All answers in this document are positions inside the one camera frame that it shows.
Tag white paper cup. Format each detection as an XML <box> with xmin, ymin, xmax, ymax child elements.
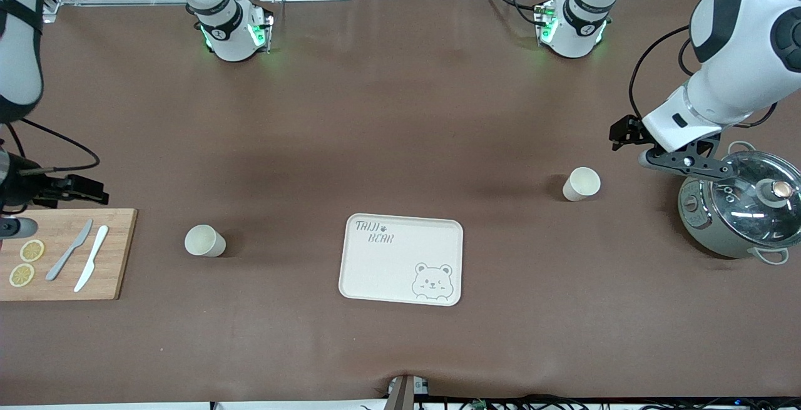
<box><xmin>184</xmin><ymin>225</ymin><xmax>227</xmax><ymax>258</ymax></box>
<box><xmin>562</xmin><ymin>167</ymin><xmax>601</xmax><ymax>202</ymax></box>

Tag cream bear print tray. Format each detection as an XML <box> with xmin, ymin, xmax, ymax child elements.
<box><xmin>339</xmin><ymin>213</ymin><xmax>464</xmax><ymax>307</ymax></box>

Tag grey plastic knife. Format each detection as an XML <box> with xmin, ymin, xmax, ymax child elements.
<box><xmin>45</xmin><ymin>218</ymin><xmax>94</xmax><ymax>282</ymax></box>

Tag white plastic knife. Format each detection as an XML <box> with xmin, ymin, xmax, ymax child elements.
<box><xmin>73</xmin><ymin>225</ymin><xmax>110</xmax><ymax>293</ymax></box>

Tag bamboo cutting board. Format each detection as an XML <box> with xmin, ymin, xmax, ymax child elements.
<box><xmin>0</xmin><ymin>208</ymin><xmax>138</xmax><ymax>302</ymax></box>

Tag grey cooking pot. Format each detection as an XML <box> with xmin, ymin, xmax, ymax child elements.
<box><xmin>678</xmin><ymin>141</ymin><xmax>801</xmax><ymax>265</ymax></box>

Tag glass pot lid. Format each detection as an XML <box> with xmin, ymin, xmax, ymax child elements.
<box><xmin>709</xmin><ymin>151</ymin><xmax>801</xmax><ymax>249</ymax></box>

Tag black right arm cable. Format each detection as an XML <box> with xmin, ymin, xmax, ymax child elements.
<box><xmin>5</xmin><ymin>119</ymin><xmax>101</xmax><ymax>176</ymax></box>

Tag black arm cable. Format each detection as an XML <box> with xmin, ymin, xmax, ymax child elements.
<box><xmin>628</xmin><ymin>25</ymin><xmax>778</xmax><ymax>130</ymax></box>
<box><xmin>5</xmin><ymin>119</ymin><xmax>101</xmax><ymax>176</ymax></box>

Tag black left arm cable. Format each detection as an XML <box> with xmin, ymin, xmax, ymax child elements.
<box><xmin>628</xmin><ymin>25</ymin><xmax>778</xmax><ymax>130</ymax></box>

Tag grey table edge post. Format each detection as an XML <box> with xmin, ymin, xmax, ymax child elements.
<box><xmin>387</xmin><ymin>374</ymin><xmax>430</xmax><ymax>410</ymax></box>

